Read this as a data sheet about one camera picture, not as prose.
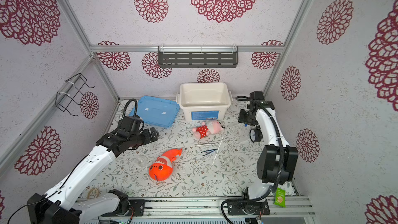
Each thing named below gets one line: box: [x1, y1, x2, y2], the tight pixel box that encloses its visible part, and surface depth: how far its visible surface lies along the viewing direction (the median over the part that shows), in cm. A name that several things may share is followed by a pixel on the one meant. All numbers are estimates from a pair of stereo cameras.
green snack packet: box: [274, 187, 287, 208], surface depth 77 cm
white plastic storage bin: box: [176, 82, 234, 121], surface depth 109 cm
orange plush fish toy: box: [148, 148, 183, 182], surface depth 80 cm
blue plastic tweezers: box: [200, 148, 219, 157], surface depth 94 cm
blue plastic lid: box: [129, 95, 180, 129], surface depth 115 cm
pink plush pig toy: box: [191, 120, 225, 139], surface depth 98 cm
